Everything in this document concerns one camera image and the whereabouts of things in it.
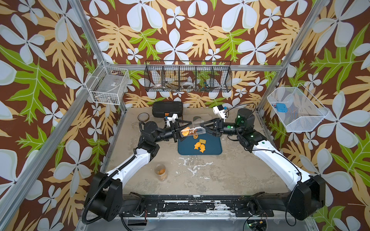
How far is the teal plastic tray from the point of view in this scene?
0.96 meters

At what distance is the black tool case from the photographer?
1146 mm

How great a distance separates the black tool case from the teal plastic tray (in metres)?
0.25
